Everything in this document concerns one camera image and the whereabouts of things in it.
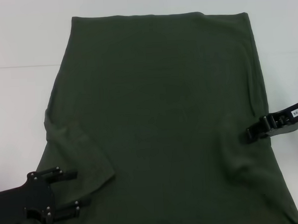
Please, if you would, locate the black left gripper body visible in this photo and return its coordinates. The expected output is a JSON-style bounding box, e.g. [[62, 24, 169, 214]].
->
[[0, 171, 57, 224]]

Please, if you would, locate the dark green shirt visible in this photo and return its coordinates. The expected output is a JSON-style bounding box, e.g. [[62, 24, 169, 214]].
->
[[0, 5, 298, 224]]

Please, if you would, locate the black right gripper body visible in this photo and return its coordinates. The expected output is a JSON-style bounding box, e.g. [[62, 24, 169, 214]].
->
[[268, 104, 298, 138]]

